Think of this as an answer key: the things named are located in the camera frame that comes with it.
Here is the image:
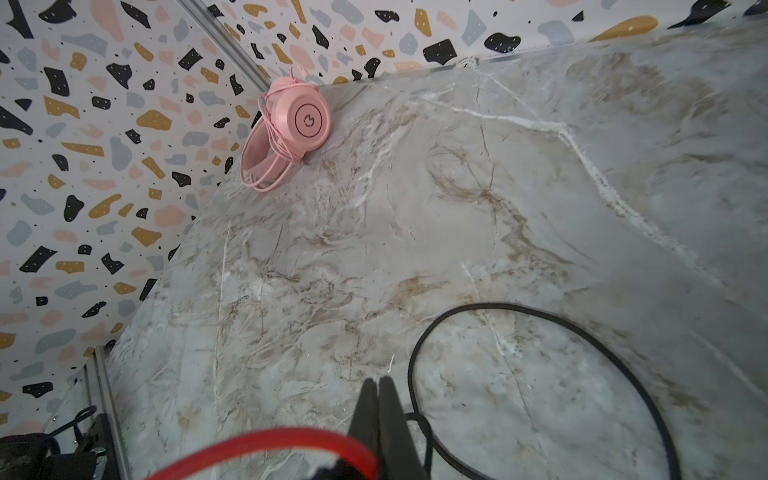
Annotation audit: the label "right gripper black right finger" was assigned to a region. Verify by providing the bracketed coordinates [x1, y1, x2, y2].
[377, 376, 429, 480]

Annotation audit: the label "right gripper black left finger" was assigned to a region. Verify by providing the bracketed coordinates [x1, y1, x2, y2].
[312, 378, 379, 480]

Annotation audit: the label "black headphone cable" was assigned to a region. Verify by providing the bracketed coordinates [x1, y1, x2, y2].
[143, 301, 682, 480]

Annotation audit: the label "pink headphones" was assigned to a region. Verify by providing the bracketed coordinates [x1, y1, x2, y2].
[240, 67, 331, 193]

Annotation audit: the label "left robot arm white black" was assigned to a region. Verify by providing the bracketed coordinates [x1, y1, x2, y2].
[1, 405, 128, 480]

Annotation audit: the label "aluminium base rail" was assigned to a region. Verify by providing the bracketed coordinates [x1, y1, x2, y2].
[41, 344, 133, 480]

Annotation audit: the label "left aluminium corner post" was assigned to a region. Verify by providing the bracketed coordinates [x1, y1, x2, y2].
[177, 0, 269, 92]

